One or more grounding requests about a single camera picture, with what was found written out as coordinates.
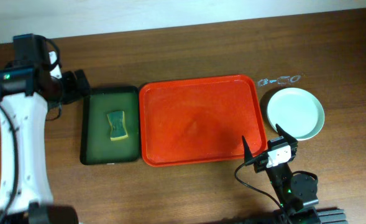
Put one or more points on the mint green plate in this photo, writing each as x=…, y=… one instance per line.
x=296, y=111

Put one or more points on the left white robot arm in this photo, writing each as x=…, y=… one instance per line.
x=25, y=95

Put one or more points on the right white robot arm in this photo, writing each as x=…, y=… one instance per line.
x=296, y=192

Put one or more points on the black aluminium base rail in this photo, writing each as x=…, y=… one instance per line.
x=328, y=216

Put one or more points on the dark green tray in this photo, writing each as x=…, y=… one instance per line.
x=96, y=146

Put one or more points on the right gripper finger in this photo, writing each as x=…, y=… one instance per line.
x=247, y=153
x=289, y=138

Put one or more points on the yellow green sponge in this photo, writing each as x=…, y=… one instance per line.
x=117, y=122

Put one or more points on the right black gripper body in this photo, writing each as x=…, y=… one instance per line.
x=261, y=166

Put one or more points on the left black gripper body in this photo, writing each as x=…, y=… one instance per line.
x=77, y=82

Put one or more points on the red plastic tray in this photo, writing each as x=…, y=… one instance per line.
x=200, y=120

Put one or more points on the white marking on table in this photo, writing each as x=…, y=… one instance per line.
x=282, y=80

